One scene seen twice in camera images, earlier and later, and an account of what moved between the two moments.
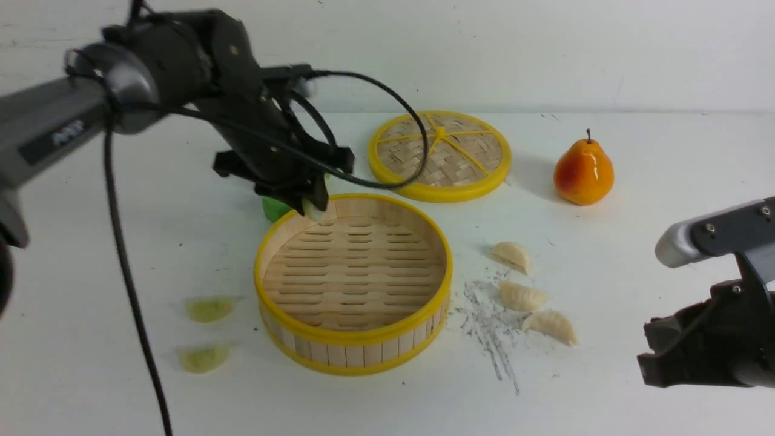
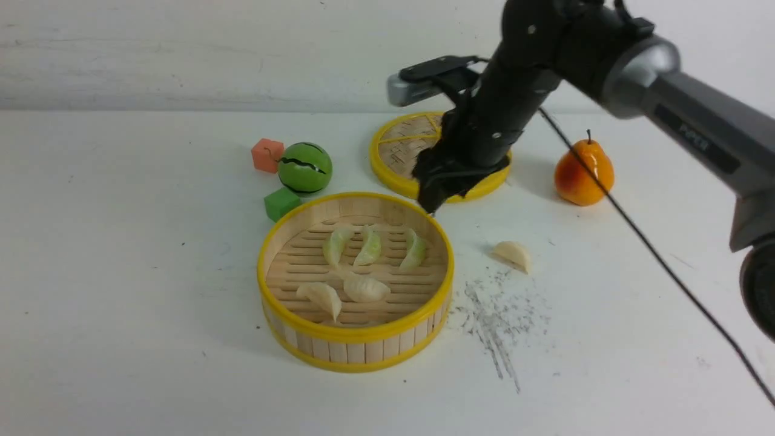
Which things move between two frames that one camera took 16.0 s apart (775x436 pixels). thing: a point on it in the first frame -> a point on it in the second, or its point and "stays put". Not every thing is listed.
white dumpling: [518, 297] -> [367, 289]
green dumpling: [203, 360] -> [416, 252]
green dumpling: [207, 309] -> [372, 246]
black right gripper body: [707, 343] -> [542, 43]
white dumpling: [551, 323] -> [323, 297]
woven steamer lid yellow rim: [468, 156] stays put
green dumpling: [326, 218] -> [334, 243]
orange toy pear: [584, 174] stays put
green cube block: [273, 208] stays put
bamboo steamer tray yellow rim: [366, 289] stays put
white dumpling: [511, 254] stays put
